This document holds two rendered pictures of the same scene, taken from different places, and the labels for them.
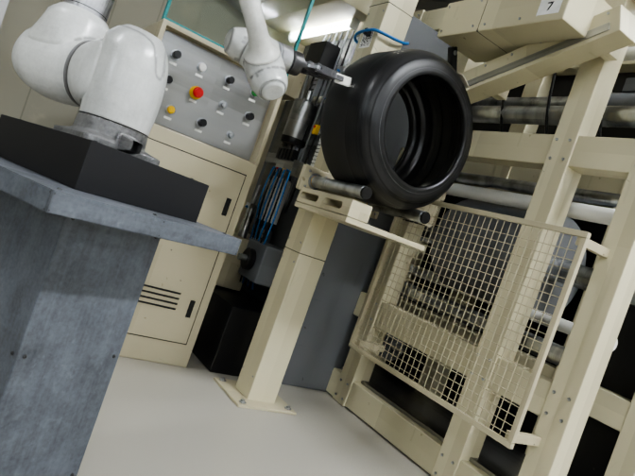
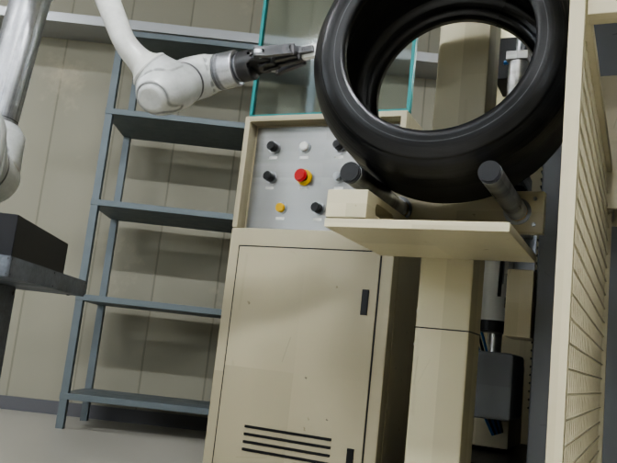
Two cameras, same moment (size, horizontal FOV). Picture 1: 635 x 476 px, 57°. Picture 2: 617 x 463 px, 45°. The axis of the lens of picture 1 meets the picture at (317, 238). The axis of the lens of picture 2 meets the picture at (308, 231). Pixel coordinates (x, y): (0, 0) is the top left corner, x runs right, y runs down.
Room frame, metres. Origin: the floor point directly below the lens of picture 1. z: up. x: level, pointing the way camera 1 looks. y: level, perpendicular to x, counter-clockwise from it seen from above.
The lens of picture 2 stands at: (1.10, -1.29, 0.53)
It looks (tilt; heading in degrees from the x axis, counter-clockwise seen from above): 9 degrees up; 58
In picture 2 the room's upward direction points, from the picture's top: 6 degrees clockwise
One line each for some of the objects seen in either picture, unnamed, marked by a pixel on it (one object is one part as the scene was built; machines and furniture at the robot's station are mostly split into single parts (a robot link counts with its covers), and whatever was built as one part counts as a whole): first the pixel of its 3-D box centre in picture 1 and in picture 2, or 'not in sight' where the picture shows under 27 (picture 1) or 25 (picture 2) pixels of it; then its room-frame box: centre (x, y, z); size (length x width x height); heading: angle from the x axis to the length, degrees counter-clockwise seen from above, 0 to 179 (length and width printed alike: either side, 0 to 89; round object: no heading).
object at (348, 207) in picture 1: (332, 203); (375, 221); (2.09, -0.01, 0.83); 0.36 x 0.09 x 0.06; 32
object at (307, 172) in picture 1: (342, 193); (457, 211); (2.31, -0.03, 0.90); 0.40 x 0.03 x 0.10; 122
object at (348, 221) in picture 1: (358, 225); (435, 240); (2.16, -0.13, 0.80); 0.37 x 0.36 x 0.02; 122
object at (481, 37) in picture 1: (519, 25); not in sight; (2.21, -0.45, 1.71); 0.61 x 0.25 x 0.15; 32
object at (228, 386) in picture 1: (254, 394); not in sight; (2.37, 0.03, 0.01); 0.27 x 0.27 x 0.02; 32
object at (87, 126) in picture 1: (113, 138); not in sight; (1.29, 0.50, 0.77); 0.22 x 0.18 x 0.06; 47
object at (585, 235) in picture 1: (448, 299); (589, 310); (2.14, -0.53, 0.65); 0.90 x 0.02 x 0.70; 32
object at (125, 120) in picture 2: not in sight; (198, 237); (2.86, 2.67, 1.13); 1.18 x 0.50 x 2.26; 147
